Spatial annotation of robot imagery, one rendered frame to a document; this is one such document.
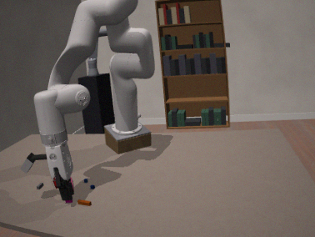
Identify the orange rod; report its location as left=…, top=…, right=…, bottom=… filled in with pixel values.
left=77, top=199, right=92, bottom=206

